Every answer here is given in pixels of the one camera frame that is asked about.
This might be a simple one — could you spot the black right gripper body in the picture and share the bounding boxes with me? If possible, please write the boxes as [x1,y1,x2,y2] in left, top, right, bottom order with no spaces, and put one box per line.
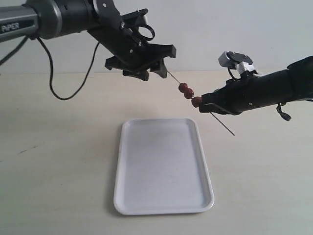
[217,70,293,114]

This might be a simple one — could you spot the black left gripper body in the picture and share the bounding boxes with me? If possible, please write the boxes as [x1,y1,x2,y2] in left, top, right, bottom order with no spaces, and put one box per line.
[88,14,155,69]

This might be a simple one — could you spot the dark red berry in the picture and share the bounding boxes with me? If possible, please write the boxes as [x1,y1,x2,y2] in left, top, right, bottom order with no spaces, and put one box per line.
[184,88,194,99]
[178,83,188,93]
[191,96,202,108]

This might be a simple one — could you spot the thin metal skewer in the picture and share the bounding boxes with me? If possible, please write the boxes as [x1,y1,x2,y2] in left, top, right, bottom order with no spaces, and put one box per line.
[167,70,235,136]

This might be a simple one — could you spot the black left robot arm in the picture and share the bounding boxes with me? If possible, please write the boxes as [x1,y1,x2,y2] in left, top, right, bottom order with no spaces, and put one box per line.
[0,0,176,81]

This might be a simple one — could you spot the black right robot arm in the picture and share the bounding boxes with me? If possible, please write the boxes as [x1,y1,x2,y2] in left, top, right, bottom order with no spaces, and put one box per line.
[199,56,313,115]

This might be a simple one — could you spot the white rectangular plastic tray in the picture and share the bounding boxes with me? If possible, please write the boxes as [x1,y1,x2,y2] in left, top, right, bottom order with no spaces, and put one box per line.
[113,118,215,215]

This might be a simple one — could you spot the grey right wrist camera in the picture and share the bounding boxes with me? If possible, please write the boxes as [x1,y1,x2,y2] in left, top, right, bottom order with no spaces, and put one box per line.
[218,51,259,81]

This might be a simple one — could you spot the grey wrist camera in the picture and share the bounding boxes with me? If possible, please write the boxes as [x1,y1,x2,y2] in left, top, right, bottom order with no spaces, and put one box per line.
[122,8,149,26]
[218,51,259,81]

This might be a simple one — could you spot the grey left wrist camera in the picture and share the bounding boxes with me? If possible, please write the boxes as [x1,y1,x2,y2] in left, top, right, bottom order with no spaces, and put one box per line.
[122,8,149,26]

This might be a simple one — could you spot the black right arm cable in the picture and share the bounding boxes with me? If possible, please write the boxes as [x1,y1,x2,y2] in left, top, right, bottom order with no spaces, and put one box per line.
[227,66,292,121]

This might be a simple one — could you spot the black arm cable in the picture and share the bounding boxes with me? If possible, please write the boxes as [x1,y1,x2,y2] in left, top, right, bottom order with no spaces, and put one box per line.
[227,66,292,121]
[0,23,156,100]

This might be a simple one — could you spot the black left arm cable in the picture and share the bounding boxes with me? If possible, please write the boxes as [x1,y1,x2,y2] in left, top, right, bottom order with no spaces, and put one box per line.
[0,23,156,100]

